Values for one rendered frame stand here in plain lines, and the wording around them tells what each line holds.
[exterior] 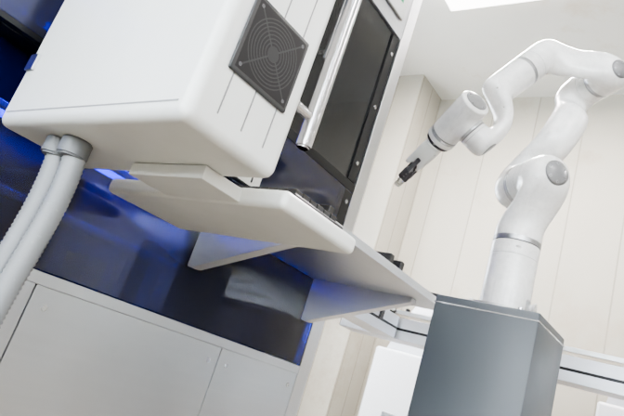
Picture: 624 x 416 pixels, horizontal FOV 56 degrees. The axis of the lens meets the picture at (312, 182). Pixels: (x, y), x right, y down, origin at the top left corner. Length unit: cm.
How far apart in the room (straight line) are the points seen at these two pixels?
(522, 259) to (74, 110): 109
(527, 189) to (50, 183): 110
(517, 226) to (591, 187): 360
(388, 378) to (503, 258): 277
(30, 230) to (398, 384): 346
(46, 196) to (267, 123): 37
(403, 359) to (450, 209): 171
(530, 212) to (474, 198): 380
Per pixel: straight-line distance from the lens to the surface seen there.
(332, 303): 178
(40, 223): 96
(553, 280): 493
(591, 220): 505
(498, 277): 154
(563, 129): 174
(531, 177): 157
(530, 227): 158
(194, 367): 155
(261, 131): 79
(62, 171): 98
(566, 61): 183
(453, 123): 160
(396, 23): 222
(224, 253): 139
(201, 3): 82
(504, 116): 164
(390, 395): 421
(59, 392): 134
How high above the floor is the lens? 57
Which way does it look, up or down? 18 degrees up
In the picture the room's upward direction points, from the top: 19 degrees clockwise
